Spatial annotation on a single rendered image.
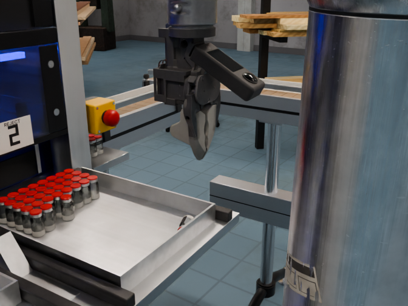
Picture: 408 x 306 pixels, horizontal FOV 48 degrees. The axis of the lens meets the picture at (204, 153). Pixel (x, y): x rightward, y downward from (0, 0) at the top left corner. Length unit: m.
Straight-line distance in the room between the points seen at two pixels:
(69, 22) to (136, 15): 10.33
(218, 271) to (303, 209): 1.99
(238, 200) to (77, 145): 0.88
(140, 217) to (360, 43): 0.70
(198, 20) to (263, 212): 1.18
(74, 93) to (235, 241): 1.62
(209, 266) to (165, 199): 1.41
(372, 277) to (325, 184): 0.06
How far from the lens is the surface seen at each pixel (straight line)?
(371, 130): 0.23
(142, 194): 0.93
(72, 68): 1.03
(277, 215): 1.74
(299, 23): 3.26
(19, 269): 0.76
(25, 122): 0.96
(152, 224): 0.84
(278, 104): 1.57
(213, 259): 2.33
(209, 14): 0.69
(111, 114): 1.08
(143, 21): 11.21
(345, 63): 0.22
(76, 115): 1.05
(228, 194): 1.80
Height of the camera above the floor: 1.29
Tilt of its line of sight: 20 degrees down
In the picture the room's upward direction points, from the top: straight up
